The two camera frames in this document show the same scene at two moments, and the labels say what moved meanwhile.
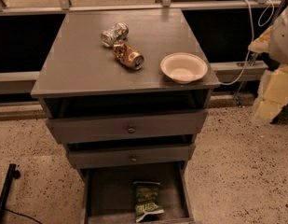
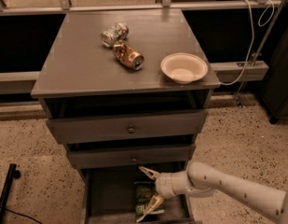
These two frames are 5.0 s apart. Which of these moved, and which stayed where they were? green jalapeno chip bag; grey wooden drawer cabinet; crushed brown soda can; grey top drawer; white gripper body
Moved: white gripper body
Stayed: crushed brown soda can; grey top drawer; green jalapeno chip bag; grey wooden drawer cabinet
